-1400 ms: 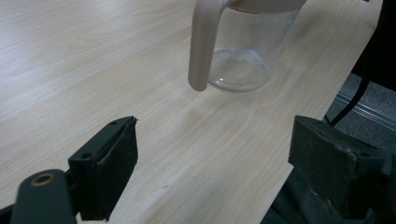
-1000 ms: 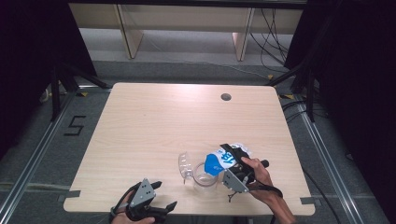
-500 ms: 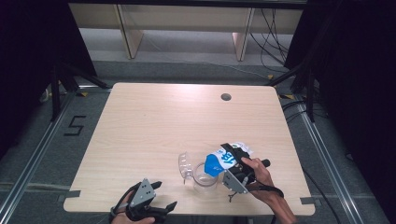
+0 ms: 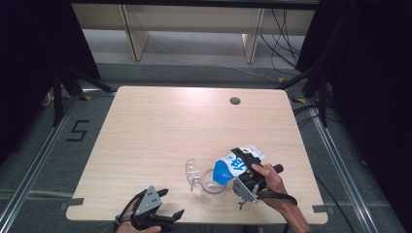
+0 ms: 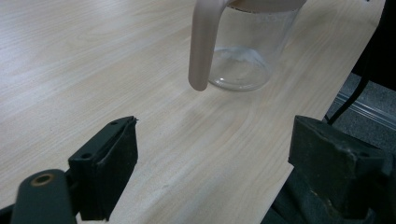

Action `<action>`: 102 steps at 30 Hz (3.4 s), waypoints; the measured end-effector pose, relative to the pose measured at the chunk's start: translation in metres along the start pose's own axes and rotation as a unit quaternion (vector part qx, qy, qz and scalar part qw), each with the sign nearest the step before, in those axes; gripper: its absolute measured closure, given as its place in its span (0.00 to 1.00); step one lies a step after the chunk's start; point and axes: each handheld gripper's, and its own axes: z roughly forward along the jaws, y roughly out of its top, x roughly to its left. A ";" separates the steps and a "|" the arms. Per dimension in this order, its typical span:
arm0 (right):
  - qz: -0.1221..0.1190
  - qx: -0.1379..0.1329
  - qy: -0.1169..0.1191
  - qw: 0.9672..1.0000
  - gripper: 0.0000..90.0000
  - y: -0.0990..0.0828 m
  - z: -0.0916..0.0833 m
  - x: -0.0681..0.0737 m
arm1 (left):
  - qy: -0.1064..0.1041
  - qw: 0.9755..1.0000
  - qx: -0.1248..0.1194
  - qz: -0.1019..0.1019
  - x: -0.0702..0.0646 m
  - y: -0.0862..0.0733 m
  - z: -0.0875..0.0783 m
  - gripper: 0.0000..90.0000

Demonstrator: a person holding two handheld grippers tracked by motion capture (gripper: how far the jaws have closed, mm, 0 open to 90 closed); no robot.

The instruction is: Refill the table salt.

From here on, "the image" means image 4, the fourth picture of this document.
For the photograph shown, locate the black curtain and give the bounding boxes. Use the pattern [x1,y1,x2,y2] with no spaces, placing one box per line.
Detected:
[0,0,102,167]
[295,0,412,228]

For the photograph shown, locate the long black cable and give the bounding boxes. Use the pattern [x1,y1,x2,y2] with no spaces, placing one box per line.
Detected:
[315,176,358,233]

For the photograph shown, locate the grey tape strip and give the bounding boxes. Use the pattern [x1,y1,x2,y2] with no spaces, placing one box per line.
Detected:
[312,204,330,215]
[59,197,85,211]

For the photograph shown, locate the person's right hand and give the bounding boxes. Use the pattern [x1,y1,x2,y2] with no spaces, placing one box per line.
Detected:
[251,162,290,208]

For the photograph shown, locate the beige wooden desk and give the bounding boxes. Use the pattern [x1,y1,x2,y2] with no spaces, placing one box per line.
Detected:
[71,3,317,64]

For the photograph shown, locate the person's left hand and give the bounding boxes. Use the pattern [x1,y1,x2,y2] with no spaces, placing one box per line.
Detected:
[115,199,163,233]

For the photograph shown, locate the aluminium floor rail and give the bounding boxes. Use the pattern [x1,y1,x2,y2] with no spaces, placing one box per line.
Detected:
[0,95,81,228]
[309,99,381,233]

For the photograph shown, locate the thin white floor cable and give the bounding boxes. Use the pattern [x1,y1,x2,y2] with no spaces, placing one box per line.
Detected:
[150,33,284,83]

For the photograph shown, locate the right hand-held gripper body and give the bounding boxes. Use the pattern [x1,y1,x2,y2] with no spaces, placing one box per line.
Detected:
[231,155,286,204]

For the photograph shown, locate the black floor cables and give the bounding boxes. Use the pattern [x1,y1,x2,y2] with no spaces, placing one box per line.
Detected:
[292,103,341,128]

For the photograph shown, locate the white and blue milk pouch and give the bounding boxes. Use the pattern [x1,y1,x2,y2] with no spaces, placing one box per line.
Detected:
[212,145,266,186]

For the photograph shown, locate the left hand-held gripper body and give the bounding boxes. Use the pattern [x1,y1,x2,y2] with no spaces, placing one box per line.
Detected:
[130,185,165,232]

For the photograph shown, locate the bundle of hanging black cables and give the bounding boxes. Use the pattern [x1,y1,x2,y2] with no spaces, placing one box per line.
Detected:
[258,8,303,71]

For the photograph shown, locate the black left wrist strap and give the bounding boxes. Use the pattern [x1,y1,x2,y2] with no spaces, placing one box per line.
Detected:
[114,188,149,229]

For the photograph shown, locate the black wrist strap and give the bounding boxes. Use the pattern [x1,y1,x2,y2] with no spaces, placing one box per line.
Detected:
[114,188,149,229]
[238,189,299,211]

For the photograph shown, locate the clear glass mug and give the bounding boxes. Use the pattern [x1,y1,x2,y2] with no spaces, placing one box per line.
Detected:
[185,157,228,199]

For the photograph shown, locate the black right wrist strap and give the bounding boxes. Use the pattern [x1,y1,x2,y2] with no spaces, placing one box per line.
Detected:
[238,189,299,211]

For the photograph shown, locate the black metal stand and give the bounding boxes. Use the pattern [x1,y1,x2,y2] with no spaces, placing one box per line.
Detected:
[275,62,328,128]
[51,64,117,127]

